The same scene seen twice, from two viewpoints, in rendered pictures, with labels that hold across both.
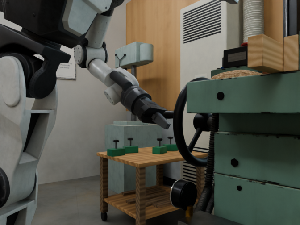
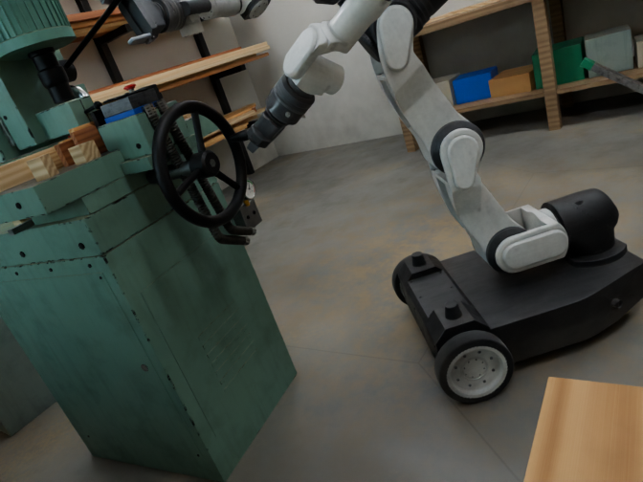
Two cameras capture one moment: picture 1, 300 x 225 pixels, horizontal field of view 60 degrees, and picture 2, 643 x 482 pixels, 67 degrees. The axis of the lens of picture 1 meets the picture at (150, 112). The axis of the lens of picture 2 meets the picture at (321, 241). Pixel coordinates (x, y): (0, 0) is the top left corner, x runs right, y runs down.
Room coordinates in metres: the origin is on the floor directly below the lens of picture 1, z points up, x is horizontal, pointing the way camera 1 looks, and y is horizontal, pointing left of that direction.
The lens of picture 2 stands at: (1.99, -0.25, 0.98)
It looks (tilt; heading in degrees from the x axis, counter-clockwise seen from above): 21 degrees down; 167
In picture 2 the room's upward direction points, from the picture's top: 19 degrees counter-clockwise
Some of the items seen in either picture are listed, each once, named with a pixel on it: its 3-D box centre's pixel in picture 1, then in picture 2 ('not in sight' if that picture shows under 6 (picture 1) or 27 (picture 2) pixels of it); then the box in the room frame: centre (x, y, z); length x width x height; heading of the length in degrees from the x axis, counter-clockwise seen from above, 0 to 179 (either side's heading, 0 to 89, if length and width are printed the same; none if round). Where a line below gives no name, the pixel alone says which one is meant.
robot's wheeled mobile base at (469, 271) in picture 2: not in sight; (512, 267); (0.85, 0.56, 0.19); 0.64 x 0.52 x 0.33; 74
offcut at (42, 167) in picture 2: not in sight; (43, 167); (0.84, -0.48, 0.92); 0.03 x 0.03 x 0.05; 67
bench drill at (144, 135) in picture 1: (134, 117); not in sight; (2.88, 0.17, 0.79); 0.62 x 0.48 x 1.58; 35
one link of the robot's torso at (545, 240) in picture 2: not in sight; (518, 238); (0.86, 0.59, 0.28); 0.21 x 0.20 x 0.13; 74
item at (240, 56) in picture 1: (243, 60); (134, 100); (0.72, -0.26, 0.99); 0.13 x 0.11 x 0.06; 134
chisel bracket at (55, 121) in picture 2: not in sight; (70, 120); (0.58, -0.42, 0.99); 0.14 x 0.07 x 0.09; 44
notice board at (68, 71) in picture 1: (50, 58); not in sight; (3.10, 1.19, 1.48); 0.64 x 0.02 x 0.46; 127
